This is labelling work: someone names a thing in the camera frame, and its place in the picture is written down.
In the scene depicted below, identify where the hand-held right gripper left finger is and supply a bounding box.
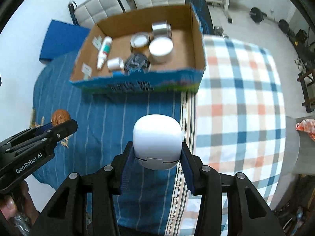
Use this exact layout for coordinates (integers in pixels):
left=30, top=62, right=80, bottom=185
left=37, top=141, right=136, bottom=236

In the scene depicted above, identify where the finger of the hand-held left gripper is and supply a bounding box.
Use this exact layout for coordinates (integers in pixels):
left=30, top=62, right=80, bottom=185
left=34, top=119, right=79, bottom=151
left=10, top=124, right=53, bottom=141

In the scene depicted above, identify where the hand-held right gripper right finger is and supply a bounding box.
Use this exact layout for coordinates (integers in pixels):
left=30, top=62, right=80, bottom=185
left=180, top=143, right=280, bottom=236

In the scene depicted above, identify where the brown walnut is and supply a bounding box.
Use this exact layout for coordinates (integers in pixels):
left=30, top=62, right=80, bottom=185
left=51, top=110, right=71, bottom=126

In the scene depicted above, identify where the white earbud case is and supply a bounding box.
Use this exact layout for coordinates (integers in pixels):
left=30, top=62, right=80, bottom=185
left=133, top=114, right=183, bottom=171

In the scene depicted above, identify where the small white cap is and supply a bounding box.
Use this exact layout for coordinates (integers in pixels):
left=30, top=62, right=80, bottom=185
left=107, top=57, right=124, bottom=71

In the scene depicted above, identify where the white spray bottle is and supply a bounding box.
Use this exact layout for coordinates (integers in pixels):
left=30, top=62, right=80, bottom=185
left=96, top=36, right=113, bottom=70

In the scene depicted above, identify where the black round compact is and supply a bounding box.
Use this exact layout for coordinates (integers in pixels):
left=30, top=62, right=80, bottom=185
left=124, top=53, right=150, bottom=74

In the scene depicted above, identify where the cardboard box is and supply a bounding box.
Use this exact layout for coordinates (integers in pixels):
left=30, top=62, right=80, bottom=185
left=69, top=4, right=207, bottom=94

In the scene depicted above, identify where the shallow silver tin lid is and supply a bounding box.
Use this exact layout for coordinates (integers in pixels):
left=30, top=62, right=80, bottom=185
left=130, top=32, right=150, bottom=48

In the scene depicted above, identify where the white round jar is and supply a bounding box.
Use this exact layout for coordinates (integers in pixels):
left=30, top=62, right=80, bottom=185
left=149, top=37, right=174, bottom=63

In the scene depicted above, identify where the steel round tin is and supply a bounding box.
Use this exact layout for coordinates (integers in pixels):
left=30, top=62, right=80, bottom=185
left=152, top=22, right=172, bottom=40

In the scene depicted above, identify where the person's left hand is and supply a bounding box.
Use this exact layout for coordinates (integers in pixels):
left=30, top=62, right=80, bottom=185
left=0, top=180, right=37, bottom=230

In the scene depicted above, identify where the blue striped blanket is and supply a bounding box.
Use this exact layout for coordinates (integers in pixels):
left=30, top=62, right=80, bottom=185
left=32, top=52, right=197, bottom=227

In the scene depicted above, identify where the blue foam cushion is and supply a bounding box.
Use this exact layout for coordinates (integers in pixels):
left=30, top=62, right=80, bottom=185
left=39, top=19, right=90, bottom=63

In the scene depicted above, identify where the plaid bed sheet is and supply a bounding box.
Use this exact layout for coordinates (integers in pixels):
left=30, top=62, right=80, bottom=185
left=172, top=35, right=287, bottom=236

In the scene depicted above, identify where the black rod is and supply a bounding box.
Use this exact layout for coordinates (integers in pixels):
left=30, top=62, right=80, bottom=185
left=68, top=1, right=80, bottom=26

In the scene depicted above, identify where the orange floral cloth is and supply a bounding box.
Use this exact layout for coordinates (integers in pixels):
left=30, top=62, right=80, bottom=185
left=295, top=119, right=315, bottom=142

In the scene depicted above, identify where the chrome dumbbell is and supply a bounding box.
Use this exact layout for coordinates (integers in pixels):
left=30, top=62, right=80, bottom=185
left=214, top=26, right=229, bottom=38

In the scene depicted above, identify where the dark wooden chair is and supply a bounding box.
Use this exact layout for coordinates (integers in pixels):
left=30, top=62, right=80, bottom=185
left=296, top=61, right=315, bottom=113

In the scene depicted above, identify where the short barbell with plates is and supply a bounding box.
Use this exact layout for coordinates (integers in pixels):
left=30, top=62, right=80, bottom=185
left=250, top=7, right=291, bottom=33

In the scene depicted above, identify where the white weight bench rack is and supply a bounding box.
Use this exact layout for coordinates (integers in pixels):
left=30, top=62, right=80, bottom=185
left=207, top=0, right=233, bottom=24

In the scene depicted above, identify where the black box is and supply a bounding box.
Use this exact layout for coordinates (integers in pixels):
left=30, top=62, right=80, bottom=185
left=295, top=29, right=308, bottom=45

